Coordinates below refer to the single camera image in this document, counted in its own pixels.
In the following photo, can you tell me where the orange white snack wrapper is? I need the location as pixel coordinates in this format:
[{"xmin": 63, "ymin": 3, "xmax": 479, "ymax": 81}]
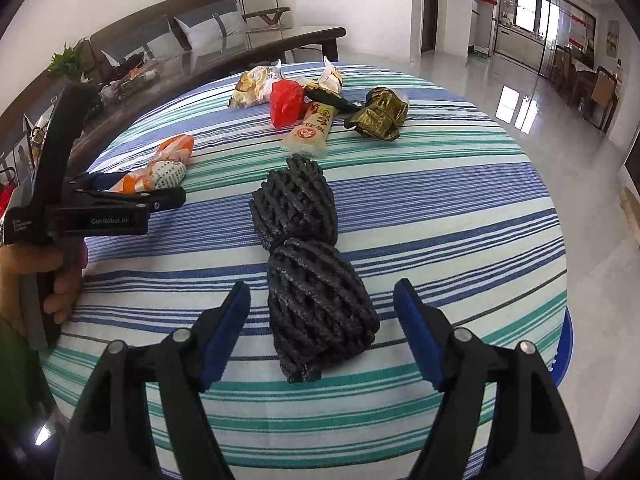
[{"xmin": 108, "ymin": 134, "xmax": 194, "ymax": 194}]

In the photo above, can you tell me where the yellow white snack bag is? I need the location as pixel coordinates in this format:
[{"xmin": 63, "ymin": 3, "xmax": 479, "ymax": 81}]
[{"xmin": 228, "ymin": 61, "xmax": 282, "ymax": 108}]

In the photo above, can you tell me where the small red plastic wrapper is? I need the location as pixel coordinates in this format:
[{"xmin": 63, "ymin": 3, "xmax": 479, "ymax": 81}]
[{"xmin": 269, "ymin": 79, "xmax": 305, "ymax": 129}]

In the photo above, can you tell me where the dark green wrapper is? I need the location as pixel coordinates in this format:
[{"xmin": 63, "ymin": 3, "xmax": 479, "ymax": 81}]
[{"xmin": 304, "ymin": 82, "xmax": 364, "ymax": 113}]

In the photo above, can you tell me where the black foam net sleeve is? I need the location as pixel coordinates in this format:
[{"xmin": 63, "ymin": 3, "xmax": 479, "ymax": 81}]
[{"xmin": 250, "ymin": 154, "xmax": 380, "ymax": 382}]

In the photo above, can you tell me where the olive gold wrapper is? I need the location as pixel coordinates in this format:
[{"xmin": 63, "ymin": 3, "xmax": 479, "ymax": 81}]
[{"xmin": 344, "ymin": 87, "xmax": 409, "ymax": 142}]

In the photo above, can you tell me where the person's left hand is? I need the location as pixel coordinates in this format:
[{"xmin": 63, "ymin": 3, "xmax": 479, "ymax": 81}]
[{"xmin": 0, "ymin": 239, "xmax": 89, "ymax": 336}]

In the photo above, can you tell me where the blue plastic waste basket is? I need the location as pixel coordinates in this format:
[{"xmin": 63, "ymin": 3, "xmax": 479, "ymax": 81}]
[{"xmin": 550, "ymin": 309, "xmax": 574, "ymax": 387}]

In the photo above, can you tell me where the dark wooden coffee table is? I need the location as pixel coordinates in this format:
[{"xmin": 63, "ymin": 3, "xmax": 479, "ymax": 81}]
[{"xmin": 67, "ymin": 25, "xmax": 346, "ymax": 174}]

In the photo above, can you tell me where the clear snack tray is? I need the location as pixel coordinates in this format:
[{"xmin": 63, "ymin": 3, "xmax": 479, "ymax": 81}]
[{"xmin": 100, "ymin": 58, "xmax": 166, "ymax": 103}]

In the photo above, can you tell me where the green potted plant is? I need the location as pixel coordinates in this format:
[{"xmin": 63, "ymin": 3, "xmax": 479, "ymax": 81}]
[{"xmin": 47, "ymin": 39, "xmax": 85, "ymax": 82}]

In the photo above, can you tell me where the grey white cushion left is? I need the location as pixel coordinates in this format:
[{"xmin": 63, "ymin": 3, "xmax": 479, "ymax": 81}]
[{"xmin": 100, "ymin": 15, "xmax": 183, "ymax": 66}]

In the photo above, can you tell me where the grey white cushion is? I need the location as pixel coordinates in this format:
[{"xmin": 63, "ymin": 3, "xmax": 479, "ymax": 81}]
[
  {"xmin": 100, "ymin": 15, "xmax": 183, "ymax": 66},
  {"xmin": 175, "ymin": 0, "xmax": 247, "ymax": 49}
]

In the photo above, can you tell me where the dark wooden sofa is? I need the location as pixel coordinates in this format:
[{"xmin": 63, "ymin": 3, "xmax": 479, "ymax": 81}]
[{"xmin": 0, "ymin": 0, "xmax": 292, "ymax": 111}]

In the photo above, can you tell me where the striped blue green tablecloth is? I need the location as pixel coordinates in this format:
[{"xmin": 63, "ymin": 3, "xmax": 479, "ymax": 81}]
[{"xmin": 41, "ymin": 64, "xmax": 567, "ymax": 479}]

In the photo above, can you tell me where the grey white cushion right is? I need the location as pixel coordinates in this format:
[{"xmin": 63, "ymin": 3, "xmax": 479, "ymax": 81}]
[{"xmin": 175, "ymin": 0, "xmax": 247, "ymax": 49}]

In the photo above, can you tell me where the wooden dining chair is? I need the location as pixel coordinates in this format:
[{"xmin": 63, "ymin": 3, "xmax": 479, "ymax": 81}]
[{"xmin": 582, "ymin": 66, "xmax": 618, "ymax": 132}]

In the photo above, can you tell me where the dark entrance door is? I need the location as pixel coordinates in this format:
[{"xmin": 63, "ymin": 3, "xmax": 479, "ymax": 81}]
[{"xmin": 421, "ymin": 0, "xmax": 438, "ymax": 52}]

